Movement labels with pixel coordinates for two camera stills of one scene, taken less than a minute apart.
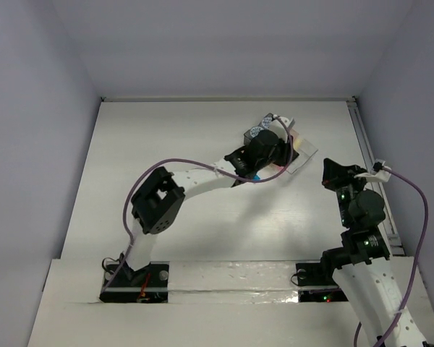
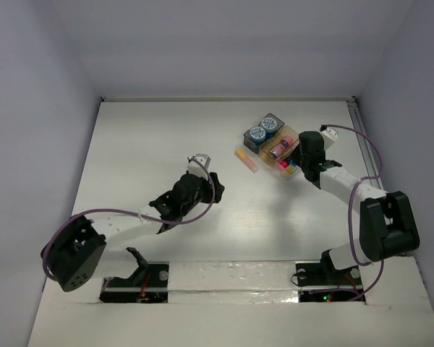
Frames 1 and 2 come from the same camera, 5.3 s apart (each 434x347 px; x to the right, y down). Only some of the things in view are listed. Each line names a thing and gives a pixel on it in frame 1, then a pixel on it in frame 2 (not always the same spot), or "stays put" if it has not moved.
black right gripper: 334,173 -> 299,151
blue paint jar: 254,131 stays put
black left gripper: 287,152 -> 210,186
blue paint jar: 266,121 stays put
